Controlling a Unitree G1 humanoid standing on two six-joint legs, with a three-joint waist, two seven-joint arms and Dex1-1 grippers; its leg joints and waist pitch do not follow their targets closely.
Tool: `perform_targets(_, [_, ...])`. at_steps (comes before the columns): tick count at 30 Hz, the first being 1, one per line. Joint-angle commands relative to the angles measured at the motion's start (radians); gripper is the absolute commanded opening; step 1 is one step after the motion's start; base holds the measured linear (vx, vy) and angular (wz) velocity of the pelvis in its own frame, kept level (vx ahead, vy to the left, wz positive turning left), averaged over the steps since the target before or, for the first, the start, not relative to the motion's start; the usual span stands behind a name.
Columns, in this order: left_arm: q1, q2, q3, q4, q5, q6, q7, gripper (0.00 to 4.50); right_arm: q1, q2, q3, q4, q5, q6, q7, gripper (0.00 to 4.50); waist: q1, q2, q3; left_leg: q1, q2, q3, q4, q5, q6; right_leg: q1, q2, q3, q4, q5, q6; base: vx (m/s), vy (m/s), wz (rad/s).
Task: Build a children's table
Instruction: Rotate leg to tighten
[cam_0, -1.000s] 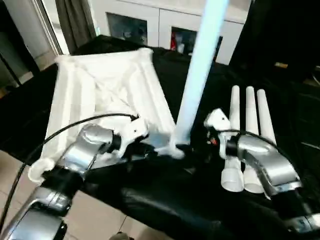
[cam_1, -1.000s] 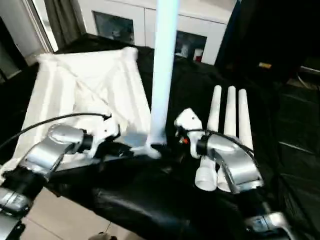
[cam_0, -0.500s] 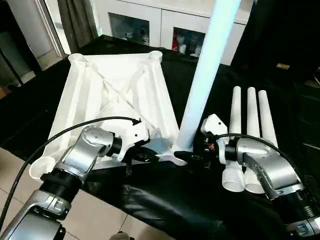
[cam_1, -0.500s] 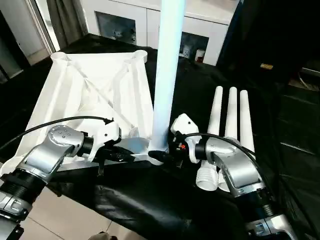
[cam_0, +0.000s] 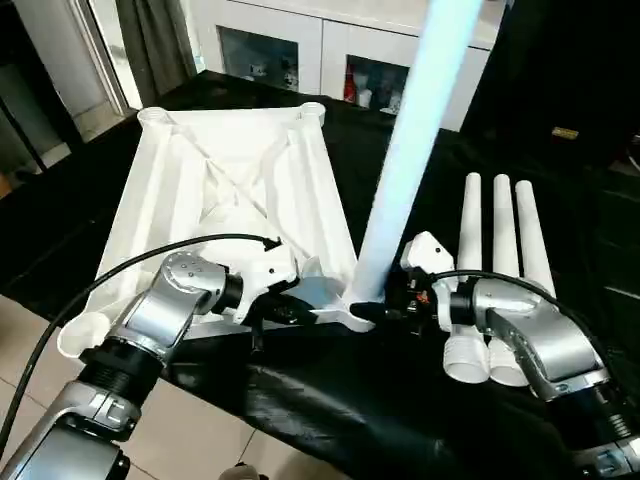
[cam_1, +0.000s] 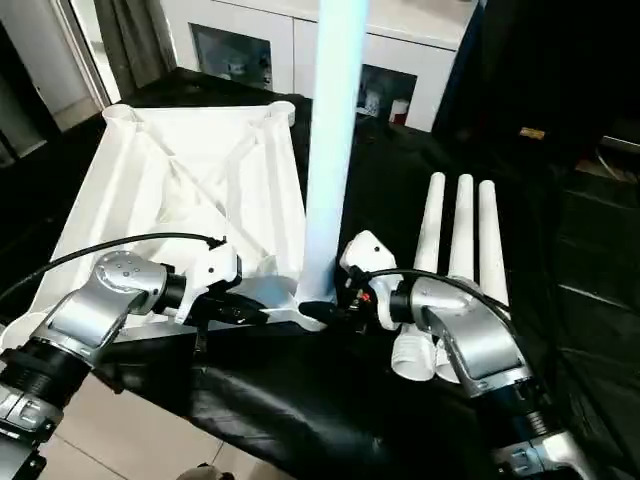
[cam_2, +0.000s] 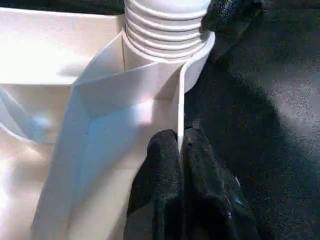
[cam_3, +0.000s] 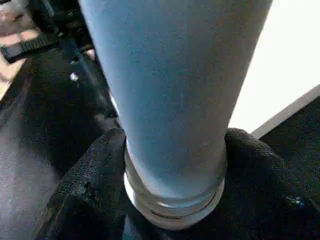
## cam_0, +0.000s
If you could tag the white plastic table leg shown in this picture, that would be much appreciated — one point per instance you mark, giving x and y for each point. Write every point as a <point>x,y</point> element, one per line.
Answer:
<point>415,125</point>
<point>532,235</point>
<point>472,225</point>
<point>502,225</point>

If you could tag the white plastic table top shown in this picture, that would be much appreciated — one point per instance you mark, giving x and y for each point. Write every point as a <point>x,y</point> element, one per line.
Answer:
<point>225,165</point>

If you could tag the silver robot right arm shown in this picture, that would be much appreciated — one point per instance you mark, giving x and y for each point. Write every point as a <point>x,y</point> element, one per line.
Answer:
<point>545,330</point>

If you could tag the black work surface mat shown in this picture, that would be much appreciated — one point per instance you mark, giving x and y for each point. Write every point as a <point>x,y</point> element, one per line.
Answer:
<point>350,400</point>

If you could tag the brown round robot part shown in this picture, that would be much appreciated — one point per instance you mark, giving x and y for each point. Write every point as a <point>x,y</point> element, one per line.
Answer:
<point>240,471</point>

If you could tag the small white jar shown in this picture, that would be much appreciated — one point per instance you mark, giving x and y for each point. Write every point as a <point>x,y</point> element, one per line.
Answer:
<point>364,97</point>
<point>394,103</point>

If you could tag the red bottle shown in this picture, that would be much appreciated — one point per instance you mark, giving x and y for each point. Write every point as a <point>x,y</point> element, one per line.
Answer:
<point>350,82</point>

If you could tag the small yellow label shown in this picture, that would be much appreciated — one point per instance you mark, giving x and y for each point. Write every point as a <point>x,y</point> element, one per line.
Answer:
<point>565,132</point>

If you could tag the black backdrop cloth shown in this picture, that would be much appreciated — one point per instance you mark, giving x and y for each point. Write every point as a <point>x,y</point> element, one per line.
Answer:
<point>550,75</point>

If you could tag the white glass-door cabinet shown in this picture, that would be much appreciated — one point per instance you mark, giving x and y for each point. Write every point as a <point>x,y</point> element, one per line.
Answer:
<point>320,40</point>

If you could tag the grey curtain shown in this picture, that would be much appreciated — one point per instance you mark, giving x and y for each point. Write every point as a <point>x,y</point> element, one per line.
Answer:
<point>155,50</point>

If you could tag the dark grey side cabinet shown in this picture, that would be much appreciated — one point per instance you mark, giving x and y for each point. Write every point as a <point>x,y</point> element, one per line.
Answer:
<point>30,100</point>

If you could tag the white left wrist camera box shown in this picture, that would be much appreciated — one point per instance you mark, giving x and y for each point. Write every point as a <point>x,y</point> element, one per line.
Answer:
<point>270,280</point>

